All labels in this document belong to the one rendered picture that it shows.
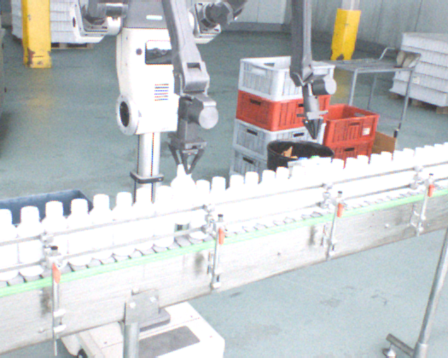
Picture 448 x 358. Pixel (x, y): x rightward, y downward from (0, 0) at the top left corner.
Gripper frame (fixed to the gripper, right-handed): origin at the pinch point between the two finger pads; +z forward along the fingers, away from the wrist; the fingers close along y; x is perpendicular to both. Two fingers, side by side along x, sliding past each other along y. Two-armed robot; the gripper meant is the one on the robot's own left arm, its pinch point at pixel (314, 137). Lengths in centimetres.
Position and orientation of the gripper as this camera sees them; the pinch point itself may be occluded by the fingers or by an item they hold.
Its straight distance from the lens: 207.3
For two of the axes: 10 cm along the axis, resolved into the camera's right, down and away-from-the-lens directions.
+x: -5.5, -0.1, 8.4
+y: 8.3, -1.4, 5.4
